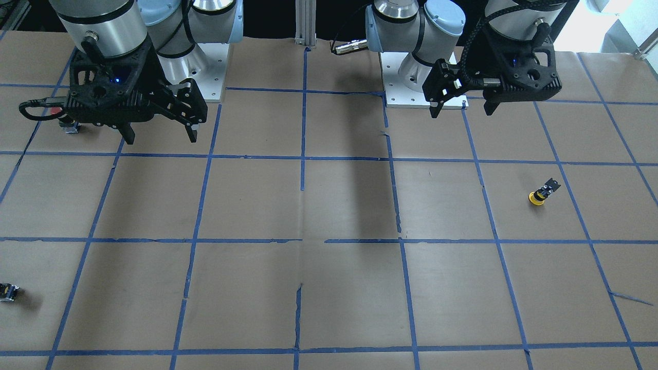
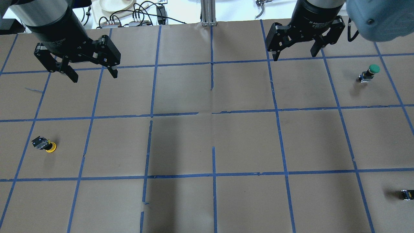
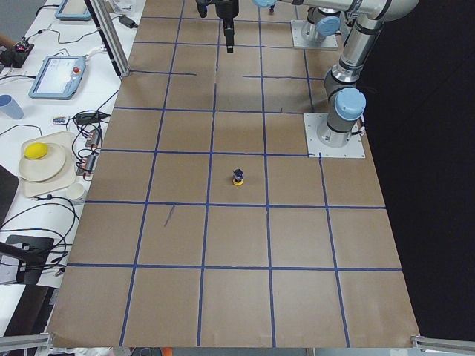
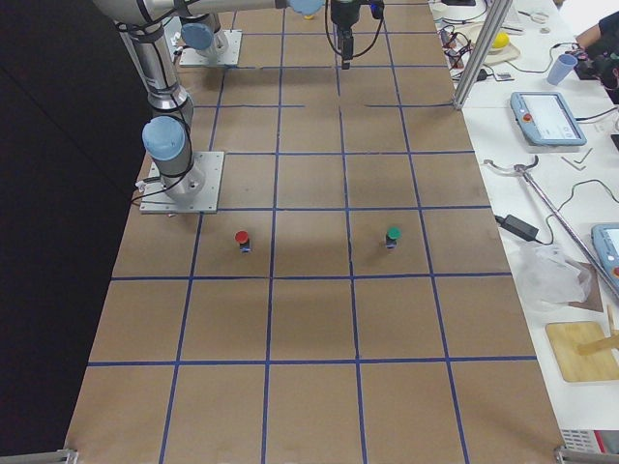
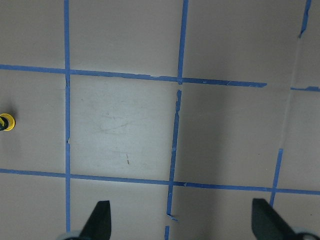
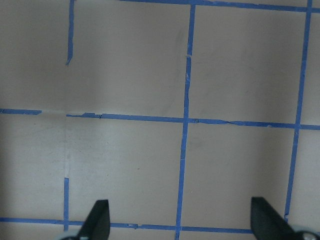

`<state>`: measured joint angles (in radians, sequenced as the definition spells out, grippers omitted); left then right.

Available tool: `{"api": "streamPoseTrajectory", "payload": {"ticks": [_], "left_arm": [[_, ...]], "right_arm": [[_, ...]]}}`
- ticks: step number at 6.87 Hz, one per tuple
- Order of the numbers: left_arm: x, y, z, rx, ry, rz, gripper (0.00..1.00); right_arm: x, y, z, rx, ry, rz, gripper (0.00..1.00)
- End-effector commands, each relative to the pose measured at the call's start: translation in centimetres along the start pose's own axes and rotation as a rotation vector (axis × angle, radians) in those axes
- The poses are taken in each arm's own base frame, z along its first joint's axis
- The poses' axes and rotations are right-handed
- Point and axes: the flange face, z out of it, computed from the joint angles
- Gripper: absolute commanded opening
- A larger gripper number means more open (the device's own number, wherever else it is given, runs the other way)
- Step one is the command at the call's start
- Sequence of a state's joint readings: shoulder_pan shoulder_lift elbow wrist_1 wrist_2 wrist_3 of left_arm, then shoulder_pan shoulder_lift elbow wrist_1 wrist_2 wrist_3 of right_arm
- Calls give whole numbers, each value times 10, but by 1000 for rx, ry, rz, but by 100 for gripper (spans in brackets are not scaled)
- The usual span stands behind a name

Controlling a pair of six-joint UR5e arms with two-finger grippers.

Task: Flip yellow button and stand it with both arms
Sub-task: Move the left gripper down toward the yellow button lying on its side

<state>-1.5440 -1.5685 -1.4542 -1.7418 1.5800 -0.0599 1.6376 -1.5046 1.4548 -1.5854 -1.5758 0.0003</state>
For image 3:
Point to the light blue cup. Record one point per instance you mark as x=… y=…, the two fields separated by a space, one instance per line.
x=10 y=107

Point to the near blue teach pendant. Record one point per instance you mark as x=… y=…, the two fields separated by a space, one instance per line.
x=58 y=78

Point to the yellow lemon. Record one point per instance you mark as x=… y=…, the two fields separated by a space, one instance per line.
x=36 y=150

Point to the upper small circuit board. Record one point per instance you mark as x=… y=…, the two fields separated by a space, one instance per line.
x=94 y=139

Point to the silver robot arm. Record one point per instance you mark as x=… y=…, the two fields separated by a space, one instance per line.
x=321 y=23
x=346 y=103

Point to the aluminium frame post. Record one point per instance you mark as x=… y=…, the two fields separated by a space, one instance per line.
x=108 y=34

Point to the black laptop corner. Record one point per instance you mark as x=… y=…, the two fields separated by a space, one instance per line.
x=8 y=187

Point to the black power brick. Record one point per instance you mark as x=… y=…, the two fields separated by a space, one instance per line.
x=126 y=21

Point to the beige square tray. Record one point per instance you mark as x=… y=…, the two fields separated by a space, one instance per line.
x=67 y=175

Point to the blue teach pendant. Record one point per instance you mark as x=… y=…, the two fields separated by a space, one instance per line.
x=72 y=10
x=58 y=78

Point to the lower small circuit board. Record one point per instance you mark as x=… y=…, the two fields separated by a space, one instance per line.
x=86 y=166

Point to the black camera stand base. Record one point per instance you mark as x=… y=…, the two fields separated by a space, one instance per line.
x=23 y=259

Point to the small circuit board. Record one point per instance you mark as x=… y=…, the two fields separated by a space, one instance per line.
x=86 y=166
x=94 y=139

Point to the person's hand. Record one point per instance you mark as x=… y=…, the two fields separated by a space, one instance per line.
x=6 y=41

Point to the small colourful remote card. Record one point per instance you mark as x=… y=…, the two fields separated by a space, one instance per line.
x=60 y=120

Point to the white paper cup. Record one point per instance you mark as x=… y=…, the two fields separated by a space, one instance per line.
x=76 y=193

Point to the beige round plate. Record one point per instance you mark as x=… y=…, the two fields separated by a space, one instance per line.
x=45 y=168

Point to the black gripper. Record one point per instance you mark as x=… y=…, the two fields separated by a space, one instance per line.
x=227 y=9

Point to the black joystick controller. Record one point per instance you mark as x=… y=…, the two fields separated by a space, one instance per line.
x=16 y=56

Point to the black power adapter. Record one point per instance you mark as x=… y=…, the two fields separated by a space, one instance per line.
x=90 y=117

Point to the yellow push button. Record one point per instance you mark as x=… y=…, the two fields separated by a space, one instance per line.
x=238 y=176

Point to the far blue teach pendant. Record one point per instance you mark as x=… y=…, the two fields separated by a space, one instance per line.
x=72 y=10

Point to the brown paper mat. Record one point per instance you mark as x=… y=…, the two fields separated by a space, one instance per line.
x=170 y=253

